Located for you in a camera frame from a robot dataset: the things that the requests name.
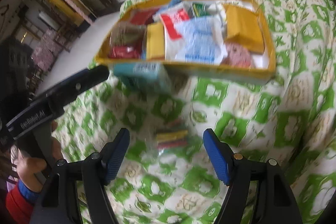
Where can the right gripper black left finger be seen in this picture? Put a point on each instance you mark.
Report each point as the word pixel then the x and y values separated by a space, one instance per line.
pixel 58 201

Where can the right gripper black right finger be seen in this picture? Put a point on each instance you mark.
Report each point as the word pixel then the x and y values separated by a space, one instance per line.
pixel 274 199

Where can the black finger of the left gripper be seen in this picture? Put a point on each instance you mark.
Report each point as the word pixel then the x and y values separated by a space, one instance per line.
pixel 70 88

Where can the bag of coloured sticks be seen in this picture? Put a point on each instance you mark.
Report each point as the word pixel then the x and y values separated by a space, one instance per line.
pixel 169 137

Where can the red white wet wipes pack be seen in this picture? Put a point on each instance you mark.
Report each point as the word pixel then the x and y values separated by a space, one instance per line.
pixel 170 17

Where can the pink fluffy plush ball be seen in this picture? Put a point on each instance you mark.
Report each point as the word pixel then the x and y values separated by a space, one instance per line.
pixel 238 56

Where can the blue-print white plastic bag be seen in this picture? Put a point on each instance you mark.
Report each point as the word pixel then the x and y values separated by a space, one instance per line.
pixel 202 41

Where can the yellow foil packet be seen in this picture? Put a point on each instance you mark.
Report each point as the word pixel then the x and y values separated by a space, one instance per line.
pixel 243 28

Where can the red sleeve forearm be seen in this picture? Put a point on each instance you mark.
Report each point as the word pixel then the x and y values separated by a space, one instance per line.
pixel 20 202

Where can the person's left hand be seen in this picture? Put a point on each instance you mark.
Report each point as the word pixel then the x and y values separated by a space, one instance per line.
pixel 27 167

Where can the green frog-print quilt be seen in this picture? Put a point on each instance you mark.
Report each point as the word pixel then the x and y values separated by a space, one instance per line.
pixel 290 119

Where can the teal tissue pack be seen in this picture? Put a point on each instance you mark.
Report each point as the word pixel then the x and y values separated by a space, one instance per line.
pixel 148 77

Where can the yellow plastic packet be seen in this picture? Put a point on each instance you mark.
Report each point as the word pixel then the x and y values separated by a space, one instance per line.
pixel 155 42

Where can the red foil snack pack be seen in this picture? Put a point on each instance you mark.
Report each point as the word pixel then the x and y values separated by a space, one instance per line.
pixel 127 36

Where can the blue cloth toy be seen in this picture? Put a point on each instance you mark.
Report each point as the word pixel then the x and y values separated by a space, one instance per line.
pixel 172 3

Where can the green white sachet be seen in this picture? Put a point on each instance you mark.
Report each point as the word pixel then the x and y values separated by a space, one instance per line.
pixel 200 9

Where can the yellow-taped white foam tray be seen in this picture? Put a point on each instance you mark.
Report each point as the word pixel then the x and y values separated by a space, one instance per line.
pixel 254 75

